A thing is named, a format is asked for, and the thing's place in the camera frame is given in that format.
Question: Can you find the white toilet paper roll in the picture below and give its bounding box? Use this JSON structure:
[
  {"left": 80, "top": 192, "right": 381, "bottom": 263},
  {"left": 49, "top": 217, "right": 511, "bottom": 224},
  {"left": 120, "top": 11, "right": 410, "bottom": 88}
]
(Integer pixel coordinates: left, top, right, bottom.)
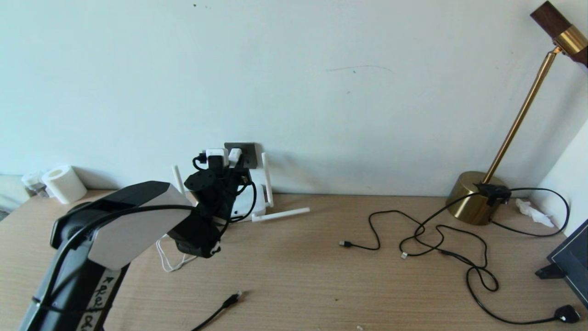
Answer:
[{"left": 41, "top": 165, "right": 88, "bottom": 204}]

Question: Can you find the brass desk lamp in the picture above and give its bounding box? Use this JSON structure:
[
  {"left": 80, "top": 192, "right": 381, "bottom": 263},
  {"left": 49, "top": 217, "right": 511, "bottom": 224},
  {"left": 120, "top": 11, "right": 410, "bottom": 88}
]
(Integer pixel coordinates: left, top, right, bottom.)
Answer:
[{"left": 446, "top": 0, "right": 588, "bottom": 226}]

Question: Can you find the thin white adapter cable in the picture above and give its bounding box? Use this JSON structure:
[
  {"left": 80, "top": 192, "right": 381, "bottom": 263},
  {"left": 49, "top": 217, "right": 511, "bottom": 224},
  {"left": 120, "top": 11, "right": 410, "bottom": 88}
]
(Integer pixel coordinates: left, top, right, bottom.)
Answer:
[{"left": 155, "top": 234, "right": 198, "bottom": 273}]

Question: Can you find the black ethernet cable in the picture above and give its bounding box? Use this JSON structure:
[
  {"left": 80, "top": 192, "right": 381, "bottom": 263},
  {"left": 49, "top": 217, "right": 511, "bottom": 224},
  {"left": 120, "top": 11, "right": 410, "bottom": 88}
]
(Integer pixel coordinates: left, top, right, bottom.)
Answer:
[{"left": 191, "top": 291, "right": 243, "bottom": 331}]

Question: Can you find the white router with antennas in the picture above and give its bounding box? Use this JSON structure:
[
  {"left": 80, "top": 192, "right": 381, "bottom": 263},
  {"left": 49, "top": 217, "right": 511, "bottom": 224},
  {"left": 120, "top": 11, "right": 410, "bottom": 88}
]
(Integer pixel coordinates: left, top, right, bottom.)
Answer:
[{"left": 172, "top": 152, "right": 310, "bottom": 223}]

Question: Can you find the small clear jar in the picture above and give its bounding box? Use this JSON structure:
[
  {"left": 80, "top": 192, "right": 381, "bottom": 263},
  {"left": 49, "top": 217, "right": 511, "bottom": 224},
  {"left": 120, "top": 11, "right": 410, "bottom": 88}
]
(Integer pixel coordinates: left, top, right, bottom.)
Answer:
[{"left": 21, "top": 171, "right": 46, "bottom": 197}]

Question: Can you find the black USB cable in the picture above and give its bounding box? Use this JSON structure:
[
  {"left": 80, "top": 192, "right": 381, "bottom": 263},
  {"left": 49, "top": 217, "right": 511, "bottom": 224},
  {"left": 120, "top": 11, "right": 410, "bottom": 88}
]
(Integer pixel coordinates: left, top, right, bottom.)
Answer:
[{"left": 339, "top": 210, "right": 500, "bottom": 293}]

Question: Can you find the black lamp power cable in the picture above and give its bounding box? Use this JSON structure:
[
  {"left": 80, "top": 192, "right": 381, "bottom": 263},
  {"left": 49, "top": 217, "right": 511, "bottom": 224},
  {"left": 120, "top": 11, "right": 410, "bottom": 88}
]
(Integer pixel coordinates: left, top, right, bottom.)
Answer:
[{"left": 399, "top": 186, "right": 580, "bottom": 325}]

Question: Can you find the black cable with silver tip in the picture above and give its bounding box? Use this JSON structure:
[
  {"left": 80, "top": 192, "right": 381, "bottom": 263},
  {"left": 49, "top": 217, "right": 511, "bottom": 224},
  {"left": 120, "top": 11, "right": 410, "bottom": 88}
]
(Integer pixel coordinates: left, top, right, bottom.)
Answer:
[{"left": 400, "top": 224, "right": 487, "bottom": 272}]

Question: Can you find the grey wall socket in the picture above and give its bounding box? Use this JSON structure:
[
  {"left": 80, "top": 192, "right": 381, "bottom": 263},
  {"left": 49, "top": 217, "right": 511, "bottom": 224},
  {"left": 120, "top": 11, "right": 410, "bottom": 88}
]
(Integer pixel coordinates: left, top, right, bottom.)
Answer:
[{"left": 224, "top": 142, "right": 257, "bottom": 169}]

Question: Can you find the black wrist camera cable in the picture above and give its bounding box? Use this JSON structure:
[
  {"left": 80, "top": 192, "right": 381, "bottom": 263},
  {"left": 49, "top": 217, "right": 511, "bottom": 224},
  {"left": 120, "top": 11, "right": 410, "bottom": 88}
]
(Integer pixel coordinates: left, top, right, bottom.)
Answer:
[{"left": 192, "top": 154, "right": 256, "bottom": 223}]

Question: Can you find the crumpled white tissue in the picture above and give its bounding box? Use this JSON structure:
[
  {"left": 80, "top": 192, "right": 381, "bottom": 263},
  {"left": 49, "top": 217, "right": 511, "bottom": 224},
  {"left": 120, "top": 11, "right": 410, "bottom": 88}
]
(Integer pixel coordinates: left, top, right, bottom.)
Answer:
[{"left": 514, "top": 198, "right": 555, "bottom": 228}]

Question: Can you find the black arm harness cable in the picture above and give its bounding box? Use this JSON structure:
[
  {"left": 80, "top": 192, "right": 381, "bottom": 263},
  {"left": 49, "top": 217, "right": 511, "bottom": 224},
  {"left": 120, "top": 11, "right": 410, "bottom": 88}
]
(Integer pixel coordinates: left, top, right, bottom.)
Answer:
[{"left": 32, "top": 205, "right": 203, "bottom": 318}]

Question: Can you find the black clip stand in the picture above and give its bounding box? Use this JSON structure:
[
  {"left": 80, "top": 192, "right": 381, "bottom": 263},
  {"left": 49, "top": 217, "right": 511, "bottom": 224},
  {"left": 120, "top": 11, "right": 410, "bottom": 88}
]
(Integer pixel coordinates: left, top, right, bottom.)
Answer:
[{"left": 535, "top": 264, "right": 565, "bottom": 280}]

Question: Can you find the black clip on lamp base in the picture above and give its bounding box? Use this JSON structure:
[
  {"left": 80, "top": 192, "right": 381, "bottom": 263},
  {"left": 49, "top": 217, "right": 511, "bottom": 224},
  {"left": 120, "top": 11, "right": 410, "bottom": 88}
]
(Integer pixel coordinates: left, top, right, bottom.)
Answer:
[{"left": 473, "top": 183, "right": 512, "bottom": 206}]

